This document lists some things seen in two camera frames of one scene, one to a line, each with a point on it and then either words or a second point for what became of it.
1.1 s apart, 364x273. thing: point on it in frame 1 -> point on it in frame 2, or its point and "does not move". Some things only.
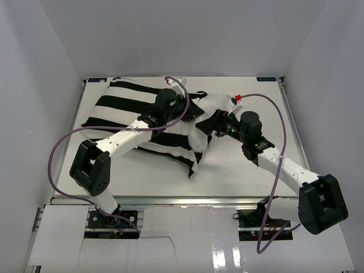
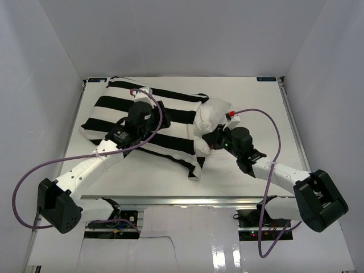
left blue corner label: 96,79 does not move
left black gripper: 194,111 -> 165,121
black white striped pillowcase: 123,103 does not move
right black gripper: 219,119 -> 213,139
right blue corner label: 266,79 does not move
